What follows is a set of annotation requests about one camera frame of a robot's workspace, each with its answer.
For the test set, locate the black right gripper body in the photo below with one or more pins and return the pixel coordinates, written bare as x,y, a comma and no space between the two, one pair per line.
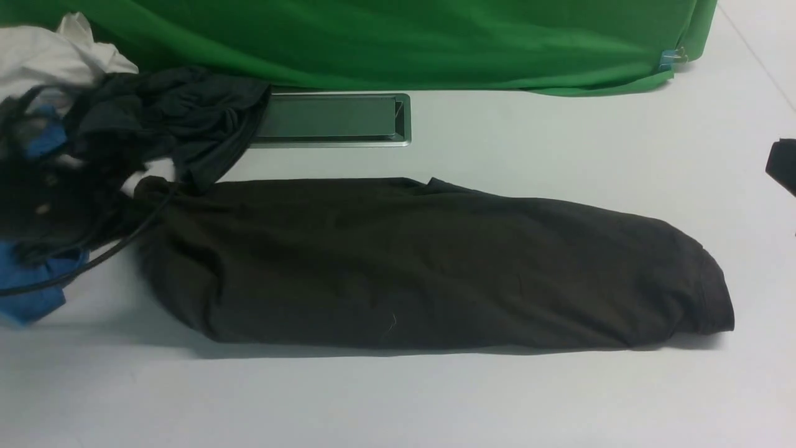
781,164

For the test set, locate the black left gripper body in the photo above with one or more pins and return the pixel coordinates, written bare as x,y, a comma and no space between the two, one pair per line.
64,201

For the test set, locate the dark gray long-sleeve shirt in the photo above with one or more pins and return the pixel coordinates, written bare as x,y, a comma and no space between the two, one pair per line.
393,263

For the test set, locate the blue shirt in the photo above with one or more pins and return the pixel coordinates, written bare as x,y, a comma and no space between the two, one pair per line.
28,308

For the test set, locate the white crumpled shirt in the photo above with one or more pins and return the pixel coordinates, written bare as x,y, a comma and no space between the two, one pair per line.
33,56

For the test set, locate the dark teal crumpled shirt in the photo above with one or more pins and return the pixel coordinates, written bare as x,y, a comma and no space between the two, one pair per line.
201,120

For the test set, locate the blue binder clip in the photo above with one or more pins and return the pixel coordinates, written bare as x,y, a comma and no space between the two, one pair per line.
673,58

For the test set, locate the green backdrop cloth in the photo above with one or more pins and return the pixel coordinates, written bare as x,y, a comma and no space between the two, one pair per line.
560,48

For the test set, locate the metal table cable hatch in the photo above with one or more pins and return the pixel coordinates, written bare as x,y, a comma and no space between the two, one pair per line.
307,120

